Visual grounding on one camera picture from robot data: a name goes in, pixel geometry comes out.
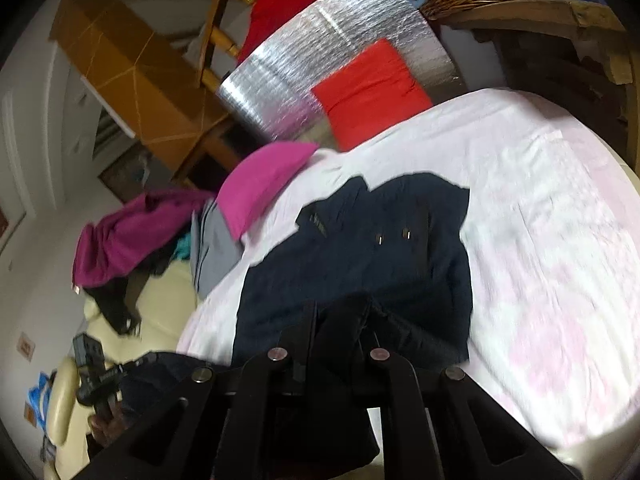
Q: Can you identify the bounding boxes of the orange-brown wooden column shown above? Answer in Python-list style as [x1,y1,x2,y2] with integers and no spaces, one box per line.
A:
[49,0,231,171]

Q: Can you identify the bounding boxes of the person's left hand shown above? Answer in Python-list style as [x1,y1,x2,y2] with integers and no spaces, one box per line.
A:
[89,402,125,448]

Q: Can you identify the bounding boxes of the red pillow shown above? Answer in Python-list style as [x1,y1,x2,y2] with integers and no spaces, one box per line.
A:
[310,38,433,153]

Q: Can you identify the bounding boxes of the black garment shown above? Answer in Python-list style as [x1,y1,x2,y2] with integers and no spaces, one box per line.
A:
[87,260,171,336]

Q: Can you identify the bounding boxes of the silver foil insulation panel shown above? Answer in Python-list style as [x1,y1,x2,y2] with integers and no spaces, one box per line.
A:
[216,0,463,143]

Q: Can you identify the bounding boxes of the red cloth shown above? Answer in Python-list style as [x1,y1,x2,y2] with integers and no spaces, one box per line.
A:
[237,0,371,63]

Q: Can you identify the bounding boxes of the wooden stair railing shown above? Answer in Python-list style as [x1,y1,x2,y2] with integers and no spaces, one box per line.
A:
[170,0,266,191]

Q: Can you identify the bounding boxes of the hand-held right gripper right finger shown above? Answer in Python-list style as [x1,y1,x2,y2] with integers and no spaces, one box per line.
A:
[357,305,581,480]

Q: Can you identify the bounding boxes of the navy zip jacket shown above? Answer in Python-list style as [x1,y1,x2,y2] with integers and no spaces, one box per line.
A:
[117,172,476,471]

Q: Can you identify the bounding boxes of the magenta pillow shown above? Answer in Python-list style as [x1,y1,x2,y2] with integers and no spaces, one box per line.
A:
[218,141,321,241]

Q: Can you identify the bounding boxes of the pale pink blanket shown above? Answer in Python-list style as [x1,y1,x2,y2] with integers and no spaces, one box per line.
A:
[175,87,640,466]

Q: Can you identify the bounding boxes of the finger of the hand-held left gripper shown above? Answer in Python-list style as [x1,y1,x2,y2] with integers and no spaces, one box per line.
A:
[120,352,158,378]

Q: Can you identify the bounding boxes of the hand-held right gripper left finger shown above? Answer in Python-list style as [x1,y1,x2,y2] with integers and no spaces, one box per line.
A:
[87,302,321,480]

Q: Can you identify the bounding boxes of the grey garment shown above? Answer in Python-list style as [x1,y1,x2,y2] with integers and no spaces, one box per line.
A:
[190,200,246,298]

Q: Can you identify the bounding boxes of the cream leather sofa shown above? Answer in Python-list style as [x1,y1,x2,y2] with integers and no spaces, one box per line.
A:
[42,260,201,480]

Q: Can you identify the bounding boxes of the blue plastic bag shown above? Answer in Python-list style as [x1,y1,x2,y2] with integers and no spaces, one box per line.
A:
[25,372,57,427]

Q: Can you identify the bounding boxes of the purple cloth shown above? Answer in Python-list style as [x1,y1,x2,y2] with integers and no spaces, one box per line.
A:
[72,190,213,288]

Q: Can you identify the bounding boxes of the framed wall picture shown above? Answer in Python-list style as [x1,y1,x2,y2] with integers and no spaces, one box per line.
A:
[97,152,151,203]

